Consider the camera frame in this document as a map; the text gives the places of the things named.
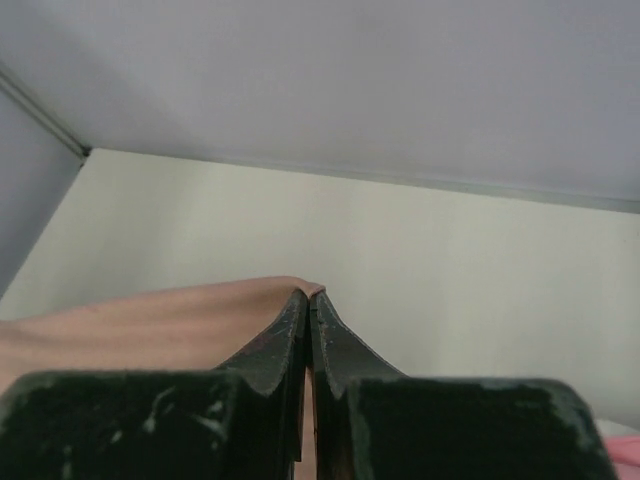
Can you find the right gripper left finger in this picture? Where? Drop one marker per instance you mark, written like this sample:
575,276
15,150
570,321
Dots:
265,427

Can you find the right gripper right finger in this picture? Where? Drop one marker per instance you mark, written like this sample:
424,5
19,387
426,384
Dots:
339,361

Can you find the dusty pink t shirt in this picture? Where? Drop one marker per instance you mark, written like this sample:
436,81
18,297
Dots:
128,388

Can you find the bright pink t shirt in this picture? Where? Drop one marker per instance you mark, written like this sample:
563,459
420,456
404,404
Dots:
624,449

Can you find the aluminium frame rail left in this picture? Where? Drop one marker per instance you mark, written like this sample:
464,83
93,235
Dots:
28,101

